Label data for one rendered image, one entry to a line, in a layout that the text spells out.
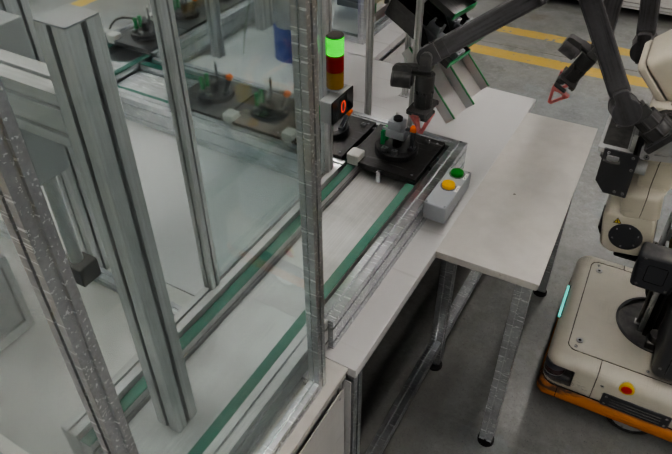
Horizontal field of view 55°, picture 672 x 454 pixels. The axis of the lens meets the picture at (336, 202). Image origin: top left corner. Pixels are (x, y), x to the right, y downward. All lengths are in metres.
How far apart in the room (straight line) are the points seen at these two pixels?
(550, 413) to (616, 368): 0.33
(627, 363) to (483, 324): 0.64
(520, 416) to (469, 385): 0.22
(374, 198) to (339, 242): 0.23
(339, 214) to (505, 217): 0.52
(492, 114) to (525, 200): 0.53
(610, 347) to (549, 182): 0.68
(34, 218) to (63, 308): 0.12
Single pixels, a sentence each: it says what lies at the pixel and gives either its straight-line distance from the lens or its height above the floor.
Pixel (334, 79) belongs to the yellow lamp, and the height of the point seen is 1.29.
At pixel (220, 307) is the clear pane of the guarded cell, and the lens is 1.02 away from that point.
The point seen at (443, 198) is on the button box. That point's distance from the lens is 1.92.
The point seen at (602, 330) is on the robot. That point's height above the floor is 0.28.
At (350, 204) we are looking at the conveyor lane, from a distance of 1.95.
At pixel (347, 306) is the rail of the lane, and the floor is 0.95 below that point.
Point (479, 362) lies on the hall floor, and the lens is 2.75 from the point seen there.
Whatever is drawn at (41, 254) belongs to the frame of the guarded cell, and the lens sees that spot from 0.70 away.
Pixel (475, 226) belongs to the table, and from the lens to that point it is 2.00.
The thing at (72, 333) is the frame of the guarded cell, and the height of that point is 1.59.
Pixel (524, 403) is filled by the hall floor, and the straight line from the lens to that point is 2.67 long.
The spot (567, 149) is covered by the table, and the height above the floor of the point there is 0.86.
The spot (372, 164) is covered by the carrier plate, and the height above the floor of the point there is 0.97.
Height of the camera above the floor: 2.14
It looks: 39 degrees down
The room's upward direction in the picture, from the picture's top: straight up
